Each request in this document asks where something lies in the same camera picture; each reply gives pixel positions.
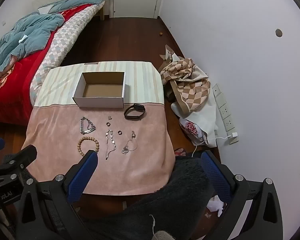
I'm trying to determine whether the checkered beige mattress pad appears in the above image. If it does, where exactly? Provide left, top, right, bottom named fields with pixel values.
left=30, top=1, right=105, bottom=105

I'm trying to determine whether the white charger with cable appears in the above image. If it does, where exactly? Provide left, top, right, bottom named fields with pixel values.
left=191, top=132, right=238, bottom=156

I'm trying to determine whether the black fuzzy stool cushion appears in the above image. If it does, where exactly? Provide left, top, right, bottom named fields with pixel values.
left=77, top=157, right=214, bottom=239

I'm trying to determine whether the white printed plastic bag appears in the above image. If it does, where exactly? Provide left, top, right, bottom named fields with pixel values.
left=170, top=64, right=220, bottom=148

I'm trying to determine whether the pink striped table cloth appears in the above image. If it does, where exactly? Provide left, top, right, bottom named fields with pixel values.
left=25, top=61, right=175, bottom=196

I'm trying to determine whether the brown checkered fabric bag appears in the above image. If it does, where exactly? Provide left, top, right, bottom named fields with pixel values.
left=158, top=45, right=211, bottom=115

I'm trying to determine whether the red blanket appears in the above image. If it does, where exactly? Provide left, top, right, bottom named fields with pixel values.
left=0, top=5, right=83, bottom=126

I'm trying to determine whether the black smart watch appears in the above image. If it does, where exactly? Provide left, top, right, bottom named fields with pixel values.
left=124, top=103, right=146, bottom=121

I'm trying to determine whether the thin silver pendant necklace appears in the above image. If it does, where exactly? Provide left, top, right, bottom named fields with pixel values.
left=121, top=130, right=139, bottom=155

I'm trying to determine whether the silver link necklace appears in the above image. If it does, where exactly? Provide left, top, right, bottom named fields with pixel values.
left=104, top=129, right=117, bottom=160

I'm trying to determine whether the white cardboard box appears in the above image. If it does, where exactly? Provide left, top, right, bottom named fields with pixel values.
left=73, top=72, right=126, bottom=109

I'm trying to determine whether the teal blue quilt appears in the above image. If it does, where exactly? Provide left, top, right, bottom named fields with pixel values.
left=0, top=0, right=105, bottom=77

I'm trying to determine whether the wooden bead bracelet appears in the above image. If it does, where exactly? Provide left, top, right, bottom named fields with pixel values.
left=77, top=136, right=101, bottom=157

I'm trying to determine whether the silver chain bracelet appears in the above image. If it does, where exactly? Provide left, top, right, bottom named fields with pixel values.
left=80, top=116, right=96, bottom=136

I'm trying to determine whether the white power strip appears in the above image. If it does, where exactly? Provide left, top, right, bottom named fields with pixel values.
left=212, top=84, right=239, bottom=145

